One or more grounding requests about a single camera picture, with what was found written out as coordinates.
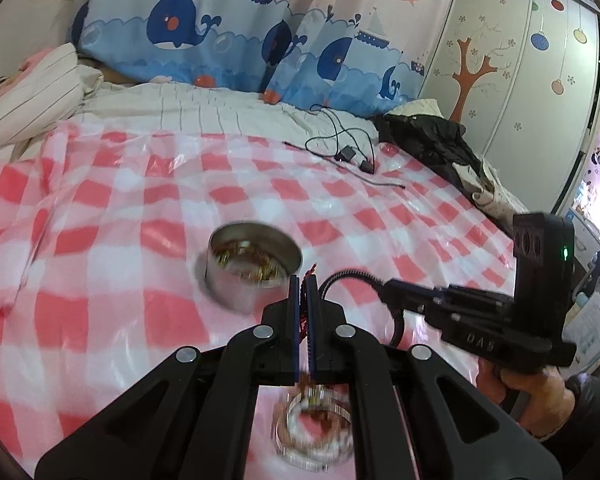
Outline blue whale print curtain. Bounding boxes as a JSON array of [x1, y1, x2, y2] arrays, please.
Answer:
[[68, 0, 452, 117]]

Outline red white checkered plastic sheet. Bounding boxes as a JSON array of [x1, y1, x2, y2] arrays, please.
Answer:
[[0, 124, 514, 471]]

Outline round silver metal tin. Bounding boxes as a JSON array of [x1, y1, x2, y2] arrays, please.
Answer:
[[204, 221, 302, 314]]

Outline right hand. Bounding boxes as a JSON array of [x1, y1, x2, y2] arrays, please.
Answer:
[[477, 359, 576, 439]]

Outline black jacket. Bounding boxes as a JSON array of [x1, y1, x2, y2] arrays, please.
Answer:
[[370, 114, 481, 200]]

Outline jewelry pile in tin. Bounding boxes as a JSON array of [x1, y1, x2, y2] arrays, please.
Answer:
[[212, 240, 288, 284]]

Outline jewelry pile beneath gripper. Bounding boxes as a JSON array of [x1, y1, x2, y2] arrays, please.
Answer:
[[272, 372, 354, 472]]

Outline striped white bedding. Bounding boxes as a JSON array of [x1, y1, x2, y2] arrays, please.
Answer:
[[0, 44, 379, 159]]

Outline white sliding wardrobe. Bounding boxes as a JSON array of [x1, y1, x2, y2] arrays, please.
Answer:
[[420, 0, 600, 212]]

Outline cream spotted cloth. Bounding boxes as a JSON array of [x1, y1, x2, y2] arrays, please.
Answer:
[[452, 158, 529, 219]]

